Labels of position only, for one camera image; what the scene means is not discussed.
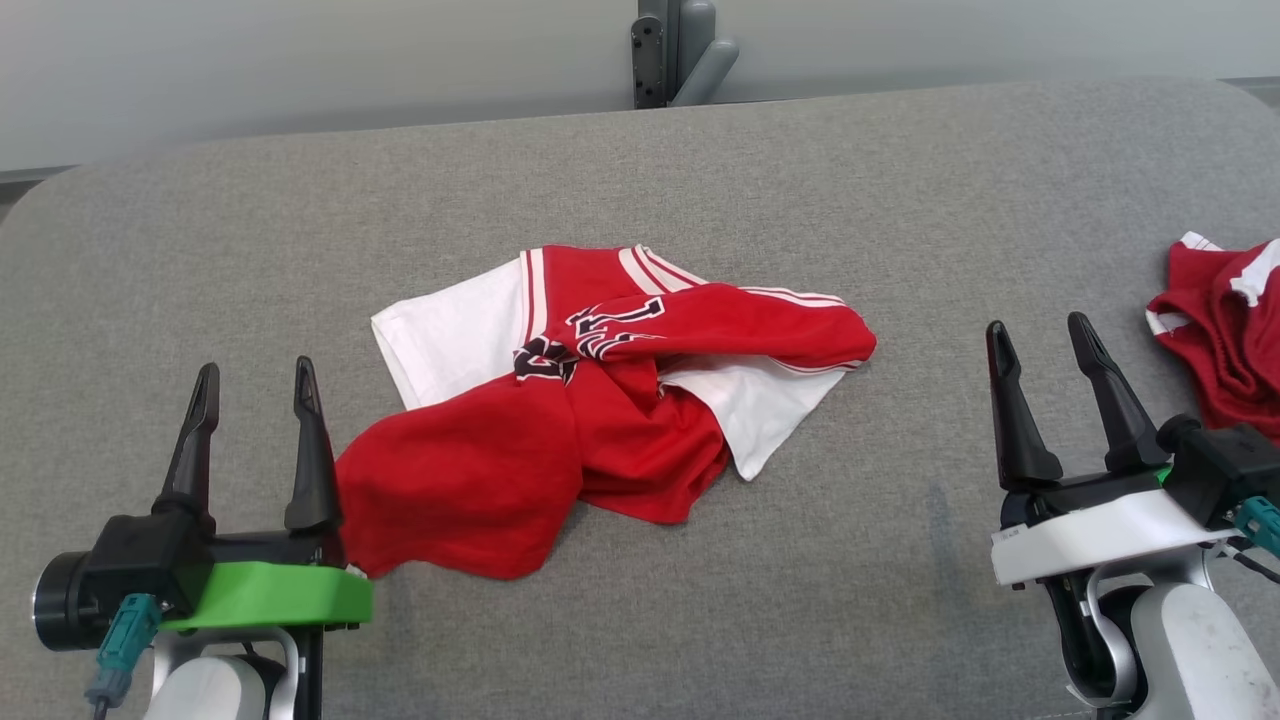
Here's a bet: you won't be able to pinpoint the right arm cable teal plug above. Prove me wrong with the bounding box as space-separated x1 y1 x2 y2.
1224 496 1280 588

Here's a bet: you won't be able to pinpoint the red shorts white trim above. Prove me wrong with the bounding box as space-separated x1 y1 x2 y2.
1145 231 1280 447

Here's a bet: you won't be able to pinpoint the left arm cable teal plug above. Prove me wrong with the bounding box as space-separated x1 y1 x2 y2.
84 593 163 720

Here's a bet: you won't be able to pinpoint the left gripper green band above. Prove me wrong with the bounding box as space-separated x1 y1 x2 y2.
31 356 375 653

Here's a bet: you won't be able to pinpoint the red jersey white sleeves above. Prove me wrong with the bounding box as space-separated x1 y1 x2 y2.
334 243 879 582

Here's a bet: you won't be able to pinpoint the grey fabric sofa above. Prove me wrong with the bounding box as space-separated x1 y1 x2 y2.
0 77 1280 720

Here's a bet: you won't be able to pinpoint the grey metal post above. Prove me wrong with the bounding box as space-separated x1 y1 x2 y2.
640 0 742 107

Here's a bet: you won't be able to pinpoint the dark grey perforated bracket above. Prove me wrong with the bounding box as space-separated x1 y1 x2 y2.
629 14 670 110

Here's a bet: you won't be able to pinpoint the arm cable teal plug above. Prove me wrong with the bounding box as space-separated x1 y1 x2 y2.
1224 496 1280 588
84 593 163 720

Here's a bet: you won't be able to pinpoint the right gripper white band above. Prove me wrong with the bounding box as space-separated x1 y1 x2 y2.
985 312 1239 591

